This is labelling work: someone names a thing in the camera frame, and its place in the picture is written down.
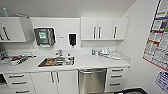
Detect stack of white bowls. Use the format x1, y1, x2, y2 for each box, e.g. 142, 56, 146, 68
98, 48, 110, 57

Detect stainless steel dishwasher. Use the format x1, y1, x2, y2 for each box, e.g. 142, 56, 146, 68
77, 68, 108, 94

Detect dish soap bottle yellow cap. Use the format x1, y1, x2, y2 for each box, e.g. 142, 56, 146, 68
91, 48, 96, 56

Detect black soap dispenser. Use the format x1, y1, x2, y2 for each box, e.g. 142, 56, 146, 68
67, 32, 78, 47

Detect white cup red print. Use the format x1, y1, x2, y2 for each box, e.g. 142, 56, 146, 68
64, 57, 75, 66

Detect chrome sink faucet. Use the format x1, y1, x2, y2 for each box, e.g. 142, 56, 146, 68
54, 49, 64, 58

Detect stainless steel sink basin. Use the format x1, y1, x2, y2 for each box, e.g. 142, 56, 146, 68
37, 56, 76, 69

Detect orange food container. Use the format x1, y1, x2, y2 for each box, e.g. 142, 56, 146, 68
44, 58, 58, 66

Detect steel paper towel dispenser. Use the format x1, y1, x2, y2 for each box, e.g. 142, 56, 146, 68
33, 27, 57, 47

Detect narrow white drawer unit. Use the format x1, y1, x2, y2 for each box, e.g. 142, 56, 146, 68
105, 65, 129, 93

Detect white two-door sink cabinet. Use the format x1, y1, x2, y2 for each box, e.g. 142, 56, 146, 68
29, 69, 80, 94

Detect black coffee machine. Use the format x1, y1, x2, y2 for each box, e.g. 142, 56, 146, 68
0, 50, 9, 62

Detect small white paper sheet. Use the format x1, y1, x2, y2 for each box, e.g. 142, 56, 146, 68
154, 70, 168, 93

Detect teal bottle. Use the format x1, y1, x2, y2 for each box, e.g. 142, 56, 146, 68
2, 7, 9, 18

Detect white wall cabinet three doors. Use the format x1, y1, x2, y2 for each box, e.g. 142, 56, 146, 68
80, 16, 129, 42

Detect large colourful wall poster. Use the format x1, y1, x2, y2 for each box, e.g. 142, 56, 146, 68
142, 0, 168, 72

